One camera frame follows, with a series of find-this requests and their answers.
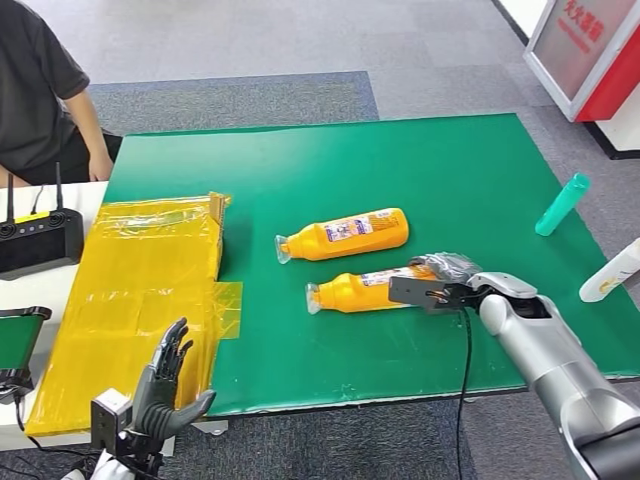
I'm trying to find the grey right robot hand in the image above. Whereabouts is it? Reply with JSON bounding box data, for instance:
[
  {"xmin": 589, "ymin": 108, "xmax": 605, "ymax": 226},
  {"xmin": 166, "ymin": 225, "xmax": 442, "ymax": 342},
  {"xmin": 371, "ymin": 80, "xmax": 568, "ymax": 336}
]
[{"xmin": 408, "ymin": 251, "xmax": 484, "ymax": 286}]

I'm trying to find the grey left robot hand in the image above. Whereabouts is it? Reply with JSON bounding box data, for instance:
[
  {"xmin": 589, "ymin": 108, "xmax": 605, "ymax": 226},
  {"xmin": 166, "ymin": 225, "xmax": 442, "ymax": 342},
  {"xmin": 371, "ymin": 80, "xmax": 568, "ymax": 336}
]
[{"xmin": 131, "ymin": 317, "xmax": 217, "ymax": 429}]

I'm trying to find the orange bottle with clear cap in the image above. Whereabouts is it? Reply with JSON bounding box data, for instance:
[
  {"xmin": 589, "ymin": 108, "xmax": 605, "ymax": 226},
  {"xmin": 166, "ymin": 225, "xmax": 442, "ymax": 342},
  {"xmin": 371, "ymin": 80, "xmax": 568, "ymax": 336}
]
[
  {"xmin": 274, "ymin": 207, "xmax": 410, "ymax": 266},
  {"xmin": 306, "ymin": 263, "xmax": 441, "ymax": 316}
]

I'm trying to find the teal plastic bottle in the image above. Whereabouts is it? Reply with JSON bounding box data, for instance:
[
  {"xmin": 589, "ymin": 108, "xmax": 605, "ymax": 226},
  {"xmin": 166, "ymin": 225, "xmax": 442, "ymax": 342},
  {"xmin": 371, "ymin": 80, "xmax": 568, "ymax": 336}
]
[{"xmin": 534, "ymin": 172, "xmax": 592, "ymax": 238}]

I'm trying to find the white plastic bottle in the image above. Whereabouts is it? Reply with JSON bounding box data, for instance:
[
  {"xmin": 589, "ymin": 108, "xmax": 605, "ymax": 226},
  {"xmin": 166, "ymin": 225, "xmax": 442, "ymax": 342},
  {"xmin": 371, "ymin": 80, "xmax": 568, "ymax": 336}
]
[{"xmin": 579, "ymin": 238, "xmax": 640, "ymax": 304}]

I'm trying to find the green table mat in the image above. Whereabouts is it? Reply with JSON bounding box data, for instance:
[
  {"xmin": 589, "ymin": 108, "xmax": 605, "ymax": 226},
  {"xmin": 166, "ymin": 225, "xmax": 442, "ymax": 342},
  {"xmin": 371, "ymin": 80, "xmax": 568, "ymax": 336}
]
[{"xmin": 103, "ymin": 113, "xmax": 640, "ymax": 419}]

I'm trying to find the yellow taped cardboard box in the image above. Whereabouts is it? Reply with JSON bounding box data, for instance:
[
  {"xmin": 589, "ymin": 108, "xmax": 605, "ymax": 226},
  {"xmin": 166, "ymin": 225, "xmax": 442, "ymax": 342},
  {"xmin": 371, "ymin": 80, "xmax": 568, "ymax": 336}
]
[{"xmin": 25, "ymin": 192, "xmax": 244, "ymax": 439}]

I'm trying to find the white side table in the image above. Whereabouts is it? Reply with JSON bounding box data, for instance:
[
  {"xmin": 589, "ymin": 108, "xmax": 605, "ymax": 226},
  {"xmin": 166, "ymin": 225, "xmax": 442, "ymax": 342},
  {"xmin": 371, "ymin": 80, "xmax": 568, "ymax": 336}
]
[{"xmin": 0, "ymin": 180, "xmax": 176, "ymax": 458}]

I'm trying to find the black tablet with green screen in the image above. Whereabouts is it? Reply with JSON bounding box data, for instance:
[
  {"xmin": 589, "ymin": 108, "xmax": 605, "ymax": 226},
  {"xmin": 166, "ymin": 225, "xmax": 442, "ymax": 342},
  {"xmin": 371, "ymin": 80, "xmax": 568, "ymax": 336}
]
[{"xmin": 0, "ymin": 305, "xmax": 54, "ymax": 399}]

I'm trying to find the black remote controller with antennas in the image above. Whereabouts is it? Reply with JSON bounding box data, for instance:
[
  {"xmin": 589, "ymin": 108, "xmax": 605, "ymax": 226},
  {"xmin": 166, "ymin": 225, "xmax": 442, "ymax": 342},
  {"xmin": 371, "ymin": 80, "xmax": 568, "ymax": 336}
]
[{"xmin": 0, "ymin": 162, "xmax": 85, "ymax": 282}]

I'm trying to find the red and white sign stand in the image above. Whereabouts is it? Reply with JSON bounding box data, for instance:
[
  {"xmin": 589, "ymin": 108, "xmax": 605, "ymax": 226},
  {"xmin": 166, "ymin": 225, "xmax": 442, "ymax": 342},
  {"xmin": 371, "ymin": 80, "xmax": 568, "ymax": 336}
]
[{"xmin": 523, "ymin": 0, "xmax": 640, "ymax": 160}]

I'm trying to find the person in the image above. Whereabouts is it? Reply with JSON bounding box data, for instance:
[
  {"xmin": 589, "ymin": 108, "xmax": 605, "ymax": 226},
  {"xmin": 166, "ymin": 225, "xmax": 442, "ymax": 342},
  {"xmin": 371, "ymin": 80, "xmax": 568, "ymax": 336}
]
[{"xmin": 0, "ymin": 0, "xmax": 124, "ymax": 189}]

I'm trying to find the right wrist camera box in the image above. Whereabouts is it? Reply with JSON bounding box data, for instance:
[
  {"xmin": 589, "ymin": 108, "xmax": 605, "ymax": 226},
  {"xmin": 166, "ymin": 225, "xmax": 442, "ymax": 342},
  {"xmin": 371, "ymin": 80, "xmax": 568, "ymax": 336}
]
[{"xmin": 388, "ymin": 274, "xmax": 471, "ymax": 314}]

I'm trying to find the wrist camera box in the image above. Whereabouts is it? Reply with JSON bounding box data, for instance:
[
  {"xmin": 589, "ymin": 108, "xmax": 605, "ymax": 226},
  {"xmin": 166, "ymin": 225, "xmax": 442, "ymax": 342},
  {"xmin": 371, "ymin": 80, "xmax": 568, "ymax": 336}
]
[
  {"xmin": 91, "ymin": 388, "xmax": 134, "ymax": 455},
  {"xmin": 388, "ymin": 274, "xmax": 471, "ymax": 314}
]

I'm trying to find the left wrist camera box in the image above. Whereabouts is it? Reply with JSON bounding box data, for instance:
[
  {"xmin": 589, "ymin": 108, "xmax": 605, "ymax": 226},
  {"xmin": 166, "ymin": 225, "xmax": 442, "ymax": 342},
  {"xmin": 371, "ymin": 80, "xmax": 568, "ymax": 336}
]
[{"xmin": 91, "ymin": 388, "xmax": 134, "ymax": 455}]

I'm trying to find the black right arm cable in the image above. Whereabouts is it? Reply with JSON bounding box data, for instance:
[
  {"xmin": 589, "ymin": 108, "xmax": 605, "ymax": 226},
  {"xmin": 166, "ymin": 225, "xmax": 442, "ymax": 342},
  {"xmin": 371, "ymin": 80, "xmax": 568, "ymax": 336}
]
[{"xmin": 454, "ymin": 307, "xmax": 473, "ymax": 480}]

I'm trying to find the black tablet cable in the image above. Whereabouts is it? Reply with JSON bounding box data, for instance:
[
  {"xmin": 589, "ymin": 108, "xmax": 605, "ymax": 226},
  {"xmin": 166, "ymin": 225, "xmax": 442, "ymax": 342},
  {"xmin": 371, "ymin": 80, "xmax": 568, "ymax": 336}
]
[{"xmin": 14, "ymin": 394, "xmax": 96, "ymax": 465}]

